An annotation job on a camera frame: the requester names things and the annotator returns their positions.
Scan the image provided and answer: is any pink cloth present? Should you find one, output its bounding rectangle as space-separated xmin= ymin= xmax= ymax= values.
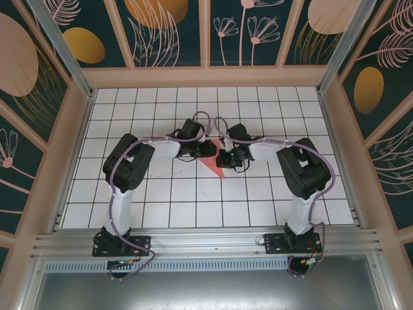
xmin=197 ymin=139 xmax=226 ymax=180

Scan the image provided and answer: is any grey metal sheet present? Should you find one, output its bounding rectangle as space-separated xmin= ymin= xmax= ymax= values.
xmin=32 ymin=254 xmax=388 ymax=310

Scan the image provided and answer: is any aluminium mounting rail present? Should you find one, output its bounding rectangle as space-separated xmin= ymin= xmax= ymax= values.
xmin=30 ymin=227 xmax=387 ymax=261

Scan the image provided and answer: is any thin black right gripper cable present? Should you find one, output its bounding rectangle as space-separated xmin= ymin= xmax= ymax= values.
xmin=232 ymin=158 xmax=250 ymax=173

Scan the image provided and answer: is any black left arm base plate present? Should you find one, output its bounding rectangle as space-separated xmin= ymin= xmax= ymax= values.
xmin=92 ymin=234 xmax=152 ymax=258

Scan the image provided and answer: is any aluminium table edge strip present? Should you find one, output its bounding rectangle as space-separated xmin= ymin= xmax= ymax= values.
xmin=316 ymin=89 xmax=367 ymax=229
xmin=48 ymin=90 xmax=98 ymax=234

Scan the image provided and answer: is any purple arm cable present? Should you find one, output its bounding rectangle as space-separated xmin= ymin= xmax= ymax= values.
xmin=214 ymin=116 xmax=338 ymax=279
xmin=108 ymin=110 xmax=212 ymax=282

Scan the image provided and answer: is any slotted grey cable duct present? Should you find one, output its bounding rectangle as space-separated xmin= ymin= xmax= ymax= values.
xmin=43 ymin=260 xmax=291 ymax=273

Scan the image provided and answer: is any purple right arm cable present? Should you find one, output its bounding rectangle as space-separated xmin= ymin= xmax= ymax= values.
xmin=214 ymin=116 xmax=338 ymax=279

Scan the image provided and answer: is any aluminium frame post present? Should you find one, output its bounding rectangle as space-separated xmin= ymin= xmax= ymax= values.
xmin=316 ymin=0 xmax=379 ymax=95
xmin=26 ymin=0 xmax=97 ymax=100

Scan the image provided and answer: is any green circuit board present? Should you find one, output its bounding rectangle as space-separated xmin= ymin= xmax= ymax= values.
xmin=301 ymin=256 xmax=324 ymax=269

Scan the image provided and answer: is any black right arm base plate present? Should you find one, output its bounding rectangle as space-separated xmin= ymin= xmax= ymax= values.
xmin=263 ymin=232 xmax=323 ymax=256

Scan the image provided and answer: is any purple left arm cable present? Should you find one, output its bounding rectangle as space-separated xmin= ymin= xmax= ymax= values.
xmin=108 ymin=110 xmax=212 ymax=282

